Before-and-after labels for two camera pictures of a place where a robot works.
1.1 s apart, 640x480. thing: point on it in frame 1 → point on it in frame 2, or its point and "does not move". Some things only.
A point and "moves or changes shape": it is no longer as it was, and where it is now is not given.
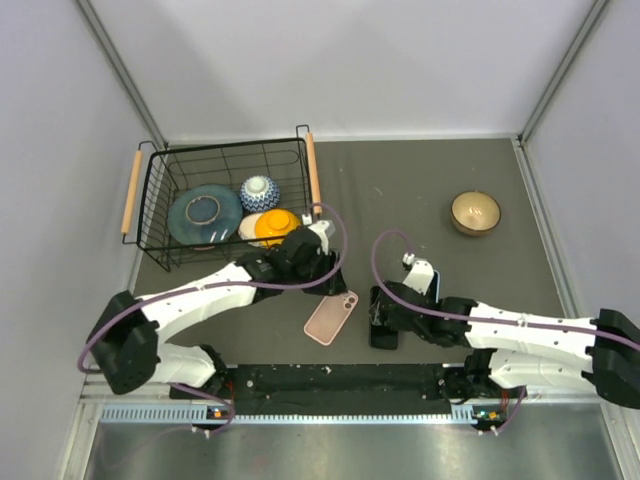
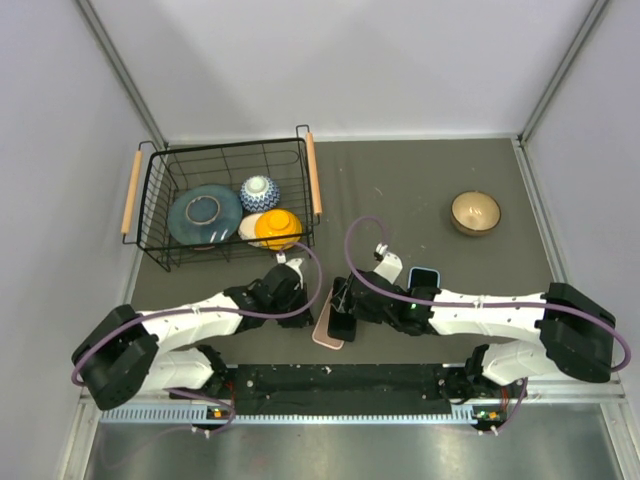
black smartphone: (381, 335) → (341, 324)
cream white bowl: (247, 228) does not move
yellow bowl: (272, 225) does not move
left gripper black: (329, 286) → (301, 320)
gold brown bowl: (475, 213) does not move
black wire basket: (221, 201) does not move
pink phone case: (329, 316) moves or changes shape
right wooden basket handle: (313, 174) does not move
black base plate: (342, 387) does not move
